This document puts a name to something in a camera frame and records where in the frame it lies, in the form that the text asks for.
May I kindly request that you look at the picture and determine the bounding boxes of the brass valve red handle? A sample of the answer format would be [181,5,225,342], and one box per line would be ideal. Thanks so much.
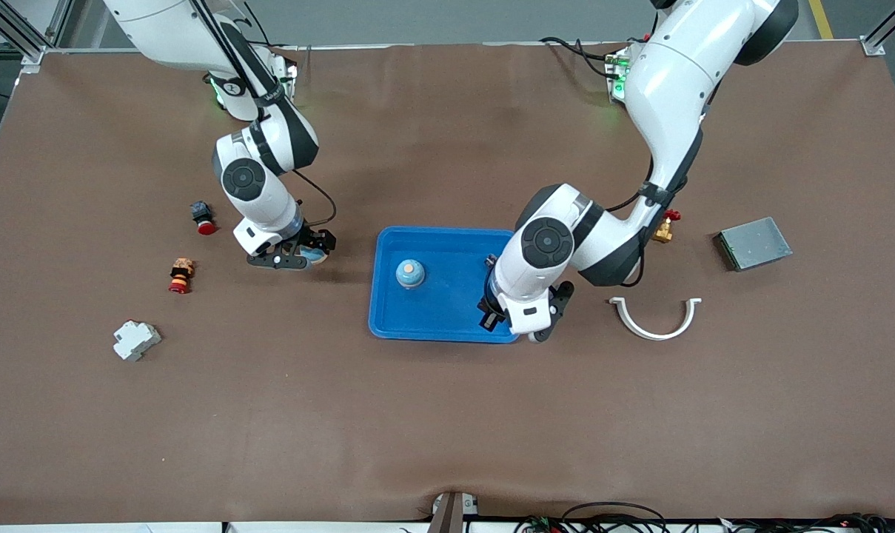
[652,209,682,244]

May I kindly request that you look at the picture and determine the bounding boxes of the white curved plastic bracket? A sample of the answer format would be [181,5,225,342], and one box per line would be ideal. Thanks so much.
[609,296,703,341]

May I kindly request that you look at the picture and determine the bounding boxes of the black cable at arm base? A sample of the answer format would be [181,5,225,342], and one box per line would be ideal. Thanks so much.
[540,36,620,78]

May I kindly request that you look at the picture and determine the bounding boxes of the blue plastic tray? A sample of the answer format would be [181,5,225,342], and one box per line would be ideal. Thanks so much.
[368,226,523,344]

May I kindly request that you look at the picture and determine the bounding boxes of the brown table mat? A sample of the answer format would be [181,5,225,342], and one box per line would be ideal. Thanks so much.
[0,41,895,526]

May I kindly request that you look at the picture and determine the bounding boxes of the red yellow emergency stop switch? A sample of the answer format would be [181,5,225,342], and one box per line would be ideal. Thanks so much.
[168,258,195,295]

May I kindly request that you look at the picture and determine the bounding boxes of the grey metal box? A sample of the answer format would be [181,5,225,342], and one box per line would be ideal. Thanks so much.
[714,216,794,272]

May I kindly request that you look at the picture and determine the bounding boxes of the white circuit breaker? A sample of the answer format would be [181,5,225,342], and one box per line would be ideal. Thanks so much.
[113,320,162,362]

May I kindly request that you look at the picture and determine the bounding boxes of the black cable bundle blue plugs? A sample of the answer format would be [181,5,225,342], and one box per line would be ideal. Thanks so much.
[714,512,895,533]

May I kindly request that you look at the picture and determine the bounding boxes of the metal table clamp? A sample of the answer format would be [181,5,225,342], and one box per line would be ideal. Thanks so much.
[426,491,481,533]

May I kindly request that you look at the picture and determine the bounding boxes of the black looped cable bundle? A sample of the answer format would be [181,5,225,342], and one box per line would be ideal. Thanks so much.
[514,502,670,533]

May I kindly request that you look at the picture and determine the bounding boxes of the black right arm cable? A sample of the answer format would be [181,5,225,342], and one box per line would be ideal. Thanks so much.
[192,0,338,227]

